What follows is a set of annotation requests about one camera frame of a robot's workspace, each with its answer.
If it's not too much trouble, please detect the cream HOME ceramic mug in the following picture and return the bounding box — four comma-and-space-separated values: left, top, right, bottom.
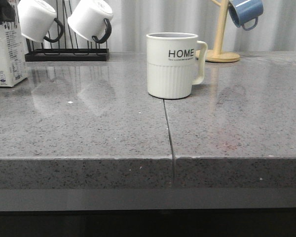
146, 32, 208, 99

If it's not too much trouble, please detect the whole milk carton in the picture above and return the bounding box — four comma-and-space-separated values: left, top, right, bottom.
0, 0, 27, 87

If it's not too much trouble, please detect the wooden mug tree stand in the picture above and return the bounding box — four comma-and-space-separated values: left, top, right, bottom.
206, 0, 240, 63

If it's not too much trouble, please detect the blue ceramic mug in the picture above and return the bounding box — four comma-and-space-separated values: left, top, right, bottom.
228, 0, 264, 31

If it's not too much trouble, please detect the black wire mug rack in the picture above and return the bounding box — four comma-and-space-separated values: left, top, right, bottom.
24, 0, 110, 62

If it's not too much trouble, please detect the white mug black handle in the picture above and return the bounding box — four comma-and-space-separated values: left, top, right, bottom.
67, 0, 113, 44
17, 0, 64, 43

